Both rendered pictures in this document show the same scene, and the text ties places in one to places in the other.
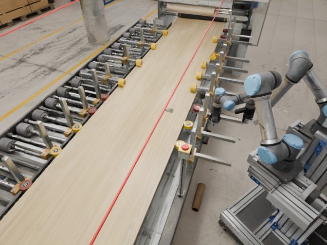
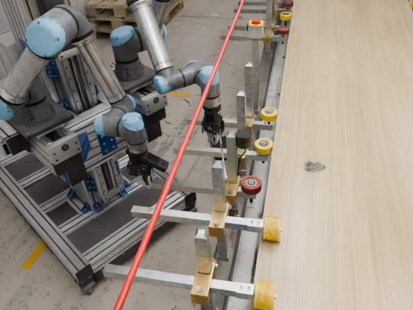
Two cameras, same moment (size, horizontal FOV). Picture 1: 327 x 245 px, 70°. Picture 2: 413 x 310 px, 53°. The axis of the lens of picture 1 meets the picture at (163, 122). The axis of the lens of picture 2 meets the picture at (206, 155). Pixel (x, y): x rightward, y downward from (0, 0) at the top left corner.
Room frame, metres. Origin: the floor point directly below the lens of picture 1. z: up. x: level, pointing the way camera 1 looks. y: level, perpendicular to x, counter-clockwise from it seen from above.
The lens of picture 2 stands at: (2.87, -0.56, 2.01)
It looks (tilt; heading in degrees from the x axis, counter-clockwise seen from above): 39 degrees down; 176
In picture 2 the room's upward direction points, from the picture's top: 5 degrees counter-clockwise
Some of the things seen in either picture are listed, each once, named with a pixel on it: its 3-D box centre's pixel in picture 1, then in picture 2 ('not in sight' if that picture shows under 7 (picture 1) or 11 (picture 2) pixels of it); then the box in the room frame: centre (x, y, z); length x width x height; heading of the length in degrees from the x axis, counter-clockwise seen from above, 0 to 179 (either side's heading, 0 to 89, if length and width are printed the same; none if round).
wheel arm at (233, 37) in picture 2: not in sight; (253, 38); (0.25, 0.01, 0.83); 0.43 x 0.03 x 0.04; 71
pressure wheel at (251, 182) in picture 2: (196, 111); (251, 191); (1.72, -0.32, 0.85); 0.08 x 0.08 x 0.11
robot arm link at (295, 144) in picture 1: (289, 146); (125, 42); (0.96, -0.77, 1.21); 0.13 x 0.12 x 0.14; 112
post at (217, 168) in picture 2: (210, 93); (220, 214); (1.90, -0.46, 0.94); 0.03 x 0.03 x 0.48; 71
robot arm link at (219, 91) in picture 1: (219, 95); (209, 82); (1.47, -0.43, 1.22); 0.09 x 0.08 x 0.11; 22
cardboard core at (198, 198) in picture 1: (198, 197); not in sight; (1.30, -0.37, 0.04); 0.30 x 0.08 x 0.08; 161
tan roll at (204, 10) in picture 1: (202, 10); not in sight; (4.06, -0.64, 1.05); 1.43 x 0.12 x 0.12; 71
